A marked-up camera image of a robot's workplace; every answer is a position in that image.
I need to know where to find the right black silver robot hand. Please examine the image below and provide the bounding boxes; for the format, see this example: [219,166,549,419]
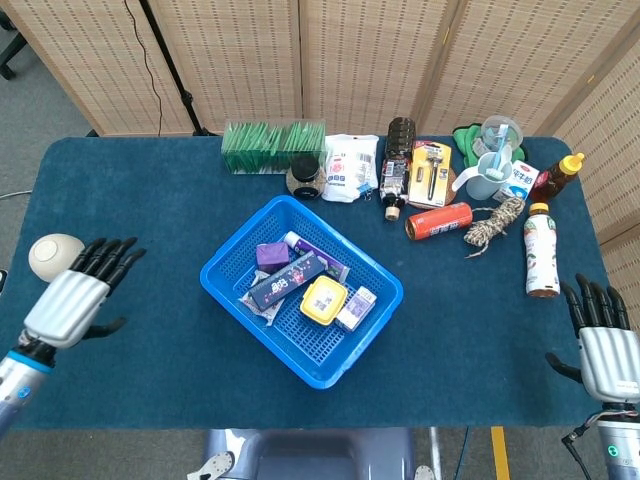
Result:
[544,273,640,404]

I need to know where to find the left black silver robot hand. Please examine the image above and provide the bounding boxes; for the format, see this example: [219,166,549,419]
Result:
[22,237,148,350]

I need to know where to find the small white box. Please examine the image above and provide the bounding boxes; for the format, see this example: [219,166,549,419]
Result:
[334,285,378,332]

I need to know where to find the yellow square container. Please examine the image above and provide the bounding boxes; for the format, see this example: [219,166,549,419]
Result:
[299,274,349,327]

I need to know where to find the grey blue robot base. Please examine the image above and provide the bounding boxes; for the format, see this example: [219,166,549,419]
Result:
[187,428,436,480]

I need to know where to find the beige bowl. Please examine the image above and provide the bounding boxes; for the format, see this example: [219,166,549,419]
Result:
[27,232,86,284]

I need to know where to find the dark blue table carpet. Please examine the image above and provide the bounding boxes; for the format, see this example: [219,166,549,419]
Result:
[0,135,621,431]

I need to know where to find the tea drink bottle yellow cap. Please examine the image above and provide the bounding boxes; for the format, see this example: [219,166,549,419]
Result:
[523,202,561,299]

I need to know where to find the honey bottle yellow cap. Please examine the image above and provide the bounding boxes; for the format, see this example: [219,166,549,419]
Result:
[529,152,586,204]

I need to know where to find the white blue milk carton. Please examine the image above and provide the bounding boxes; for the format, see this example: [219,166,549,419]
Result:
[492,160,541,202]

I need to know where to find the white red snack wrapper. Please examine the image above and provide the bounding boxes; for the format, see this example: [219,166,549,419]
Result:
[237,269,286,327]

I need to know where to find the small purple box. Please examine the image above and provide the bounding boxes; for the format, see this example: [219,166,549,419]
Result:
[255,242,291,274]

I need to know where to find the light blue plastic pitcher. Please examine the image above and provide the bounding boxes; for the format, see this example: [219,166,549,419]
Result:
[451,152,514,200]

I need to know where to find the orange red can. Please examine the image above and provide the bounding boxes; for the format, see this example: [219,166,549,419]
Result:
[404,201,474,242]

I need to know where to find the long dark blue box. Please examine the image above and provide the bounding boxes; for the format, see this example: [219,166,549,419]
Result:
[248,251,326,316]

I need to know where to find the brown round coaster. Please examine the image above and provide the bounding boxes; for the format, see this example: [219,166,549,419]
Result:
[442,167,459,204]

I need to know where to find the blue toothbrush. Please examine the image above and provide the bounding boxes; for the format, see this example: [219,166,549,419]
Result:
[486,124,511,180]

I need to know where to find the blue plastic perforated basket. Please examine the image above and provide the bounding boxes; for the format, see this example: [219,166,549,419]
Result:
[199,194,404,390]

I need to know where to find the clear plastic jar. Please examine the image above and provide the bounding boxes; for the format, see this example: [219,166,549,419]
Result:
[472,114,524,157]

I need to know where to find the clear box green tea bags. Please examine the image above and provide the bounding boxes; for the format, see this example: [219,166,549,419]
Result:
[221,119,327,175]

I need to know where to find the black tripod stand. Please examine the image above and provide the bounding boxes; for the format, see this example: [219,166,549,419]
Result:
[138,0,220,137]

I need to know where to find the razor in yellow pack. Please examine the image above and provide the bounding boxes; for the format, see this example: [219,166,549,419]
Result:
[407,141,453,209]

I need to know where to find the green cloth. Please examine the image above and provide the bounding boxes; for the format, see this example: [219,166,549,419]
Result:
[452,124,530,169]

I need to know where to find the black chair leg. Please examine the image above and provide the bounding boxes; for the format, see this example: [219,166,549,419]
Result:
[0,9,29,81]

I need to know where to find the purple white toothpaste tube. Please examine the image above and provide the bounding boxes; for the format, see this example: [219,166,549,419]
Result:
[283,230,351,284]

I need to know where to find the glass jar black lid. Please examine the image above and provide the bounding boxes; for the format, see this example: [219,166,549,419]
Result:
[285,153,327,201]

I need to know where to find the dark soy sauce bottle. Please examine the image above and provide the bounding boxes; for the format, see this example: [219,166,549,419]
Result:
[378,116,418,221]

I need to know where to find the white salt bag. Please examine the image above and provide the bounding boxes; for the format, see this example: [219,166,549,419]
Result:
[320,133,380,203]

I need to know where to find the bamboo folding screen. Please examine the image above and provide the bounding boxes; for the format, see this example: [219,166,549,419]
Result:
[0,0,640,246]

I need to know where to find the beige rope bundle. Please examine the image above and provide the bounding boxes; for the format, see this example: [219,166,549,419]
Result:
[463,195,526,259]

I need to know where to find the black hanging cable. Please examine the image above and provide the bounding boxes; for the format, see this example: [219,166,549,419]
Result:
[123,0,164,136]

